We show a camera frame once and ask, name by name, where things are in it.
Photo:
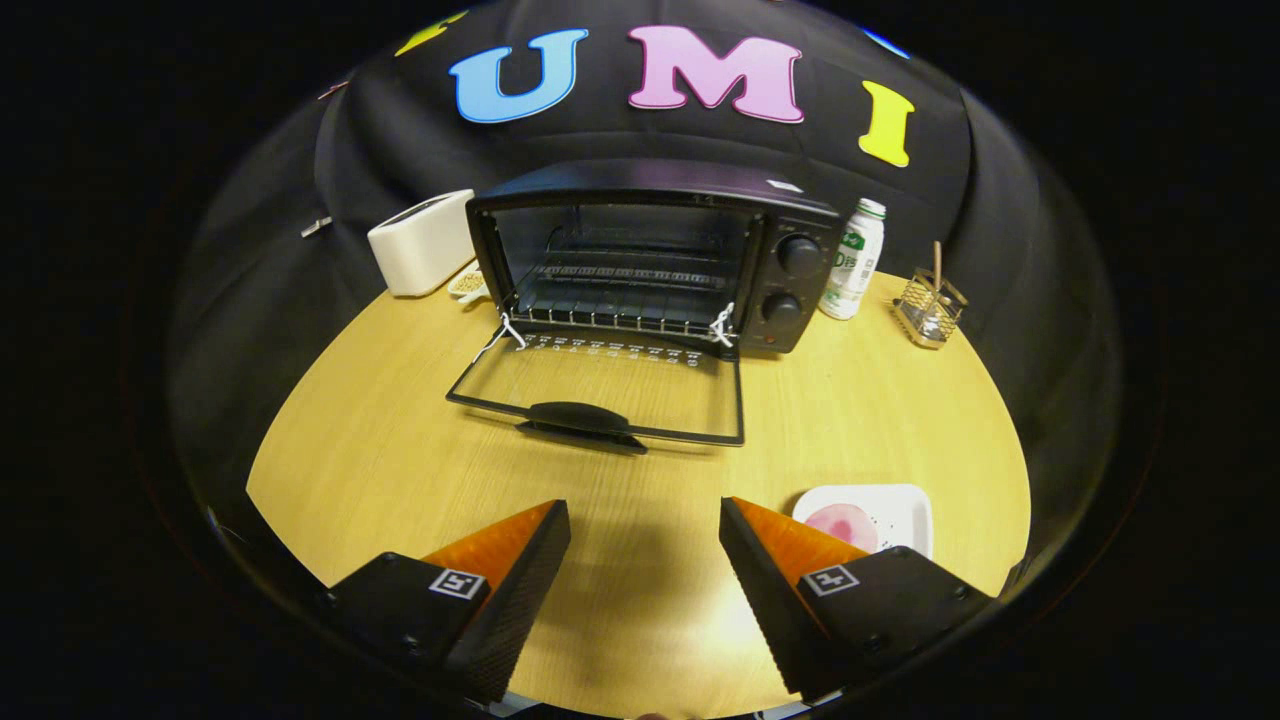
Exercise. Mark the wooden stick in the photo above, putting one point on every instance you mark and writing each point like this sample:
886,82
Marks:
937,265

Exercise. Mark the red clip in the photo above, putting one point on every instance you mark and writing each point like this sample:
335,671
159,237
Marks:
333,90

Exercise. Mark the white square plate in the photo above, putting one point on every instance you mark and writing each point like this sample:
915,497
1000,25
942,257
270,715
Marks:
900,515

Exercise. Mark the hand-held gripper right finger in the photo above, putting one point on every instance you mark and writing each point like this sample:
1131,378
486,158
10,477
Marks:
765,590

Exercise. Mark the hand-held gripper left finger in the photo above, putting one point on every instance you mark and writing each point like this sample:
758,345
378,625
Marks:
525,585

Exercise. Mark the white plastic bottle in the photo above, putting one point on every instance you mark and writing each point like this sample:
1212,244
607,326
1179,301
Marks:
850,270

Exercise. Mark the white clip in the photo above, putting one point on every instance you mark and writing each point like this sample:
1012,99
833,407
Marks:
316,227

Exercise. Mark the small dish of beans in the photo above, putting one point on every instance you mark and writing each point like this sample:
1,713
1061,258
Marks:
468,283

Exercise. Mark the pink ham slice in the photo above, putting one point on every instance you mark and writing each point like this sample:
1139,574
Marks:
840,527

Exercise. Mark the black toaster oven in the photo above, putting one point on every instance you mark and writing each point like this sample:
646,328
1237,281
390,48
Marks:
640,180

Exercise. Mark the white pop-up toaster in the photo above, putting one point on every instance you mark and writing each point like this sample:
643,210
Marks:
420,245

